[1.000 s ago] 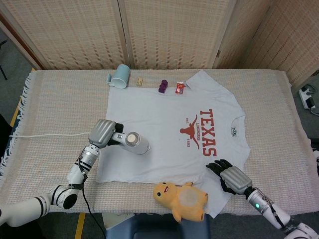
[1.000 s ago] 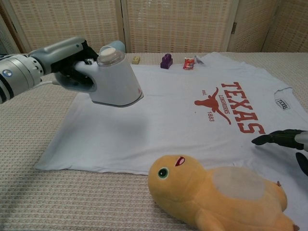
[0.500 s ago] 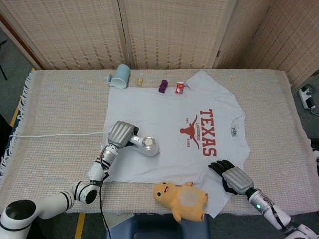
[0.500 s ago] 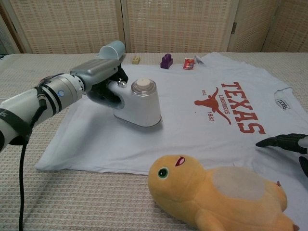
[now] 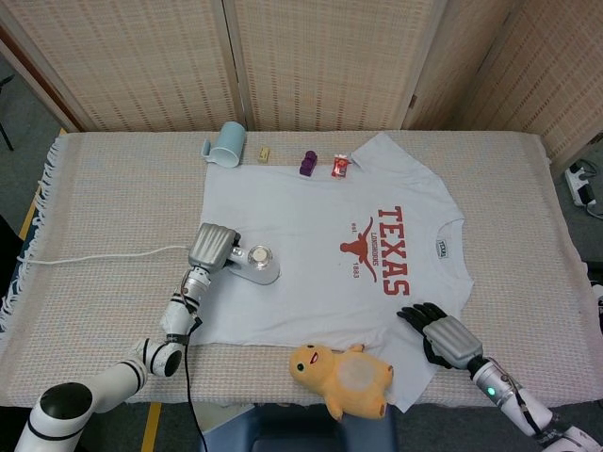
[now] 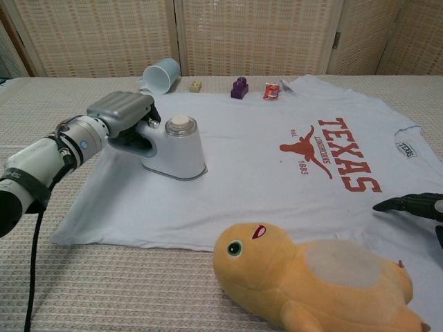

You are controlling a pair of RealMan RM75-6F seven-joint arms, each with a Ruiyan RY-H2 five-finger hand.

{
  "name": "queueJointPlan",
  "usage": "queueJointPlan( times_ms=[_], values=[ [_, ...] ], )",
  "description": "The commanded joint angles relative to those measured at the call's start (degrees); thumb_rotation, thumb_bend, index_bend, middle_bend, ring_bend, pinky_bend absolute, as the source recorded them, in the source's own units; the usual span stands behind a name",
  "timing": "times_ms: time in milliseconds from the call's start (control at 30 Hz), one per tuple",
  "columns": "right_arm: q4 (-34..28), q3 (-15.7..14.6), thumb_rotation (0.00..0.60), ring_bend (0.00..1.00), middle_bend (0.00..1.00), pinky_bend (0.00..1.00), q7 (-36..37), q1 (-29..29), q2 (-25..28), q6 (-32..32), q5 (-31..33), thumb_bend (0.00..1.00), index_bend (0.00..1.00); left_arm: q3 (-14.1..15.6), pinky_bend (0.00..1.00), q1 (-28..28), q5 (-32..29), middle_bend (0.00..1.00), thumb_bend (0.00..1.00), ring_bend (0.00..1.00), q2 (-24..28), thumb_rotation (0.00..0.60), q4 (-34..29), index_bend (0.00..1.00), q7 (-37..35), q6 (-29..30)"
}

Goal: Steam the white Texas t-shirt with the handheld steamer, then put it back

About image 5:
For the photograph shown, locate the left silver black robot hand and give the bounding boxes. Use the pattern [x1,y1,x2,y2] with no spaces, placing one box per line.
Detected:
[187,222,242,275]

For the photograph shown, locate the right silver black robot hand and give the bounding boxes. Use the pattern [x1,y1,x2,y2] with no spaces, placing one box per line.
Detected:
[396,301,485,371]

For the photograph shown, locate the white handheld garment steamer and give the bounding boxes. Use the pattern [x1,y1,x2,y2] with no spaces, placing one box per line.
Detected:
[229,238,283,287]

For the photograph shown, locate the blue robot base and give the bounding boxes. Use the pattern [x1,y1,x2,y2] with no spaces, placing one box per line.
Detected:
[202,402,398,452]

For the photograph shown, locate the white Texas Longhorns t-shirt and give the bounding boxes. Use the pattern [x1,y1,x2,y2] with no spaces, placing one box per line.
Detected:
[190,132,475,413]

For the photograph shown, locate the light blue plastic mug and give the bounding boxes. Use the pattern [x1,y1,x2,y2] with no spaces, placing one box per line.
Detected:
[203,121,248,170]

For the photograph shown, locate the yellow plush duck toy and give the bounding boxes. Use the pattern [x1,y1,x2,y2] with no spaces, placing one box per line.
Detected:
[287,343,396,422]

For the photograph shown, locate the beige woven tablecloth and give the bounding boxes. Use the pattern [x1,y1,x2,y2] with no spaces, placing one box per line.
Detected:
[0,129,603,410]

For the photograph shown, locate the purple toy brick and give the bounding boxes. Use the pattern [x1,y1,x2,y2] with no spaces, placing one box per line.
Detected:
[298,150,319,179]

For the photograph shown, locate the red snack packet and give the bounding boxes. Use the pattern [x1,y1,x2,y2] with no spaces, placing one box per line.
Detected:
[330,153,352,180]

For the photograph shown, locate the white power strip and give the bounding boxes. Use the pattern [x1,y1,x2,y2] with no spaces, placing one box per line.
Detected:
[564,159,599,209]

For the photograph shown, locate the woven folding screen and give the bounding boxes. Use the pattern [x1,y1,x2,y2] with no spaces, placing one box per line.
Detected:
[0,0,603,165]

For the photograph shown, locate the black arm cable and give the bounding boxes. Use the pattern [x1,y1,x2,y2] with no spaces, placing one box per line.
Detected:
[180,317,211,452]

